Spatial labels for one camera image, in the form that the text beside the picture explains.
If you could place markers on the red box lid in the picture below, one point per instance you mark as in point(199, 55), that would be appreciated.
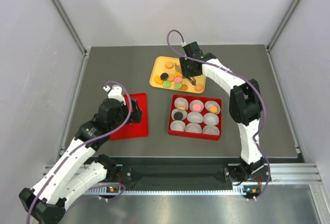
point(137, 125)

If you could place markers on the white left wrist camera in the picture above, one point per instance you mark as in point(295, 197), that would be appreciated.
point(115, 92)

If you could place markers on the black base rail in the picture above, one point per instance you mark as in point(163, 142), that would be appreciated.
point(183, 173)

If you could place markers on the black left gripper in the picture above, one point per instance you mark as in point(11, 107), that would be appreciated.
point(135, 116)

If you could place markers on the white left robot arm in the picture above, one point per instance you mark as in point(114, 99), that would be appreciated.
point(49, 199)

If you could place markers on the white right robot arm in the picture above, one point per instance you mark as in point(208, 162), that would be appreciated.
point(245, 106)

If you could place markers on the green sandwich cookie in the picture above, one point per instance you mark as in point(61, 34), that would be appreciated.
point(178, 86)
point(166, 84)

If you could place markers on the orange flower cookie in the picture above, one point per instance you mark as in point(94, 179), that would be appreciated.
point(213, 109)

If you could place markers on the pink sandwich cookie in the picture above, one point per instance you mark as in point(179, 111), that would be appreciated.
point(178, 80)
point(197, 107)

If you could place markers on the brown chip cookie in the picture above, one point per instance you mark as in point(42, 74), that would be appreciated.
point(184, 87)

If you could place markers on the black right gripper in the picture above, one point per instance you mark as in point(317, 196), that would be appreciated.
point(185, 73)

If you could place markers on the red cookie box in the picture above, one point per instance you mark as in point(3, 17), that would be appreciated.
point(190, 98)

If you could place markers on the black sandwich cookie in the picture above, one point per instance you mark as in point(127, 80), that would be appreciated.
point(178, 116)
point(164, 76)

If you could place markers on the yellow tray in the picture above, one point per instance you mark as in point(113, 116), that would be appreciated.
point(160, 68)

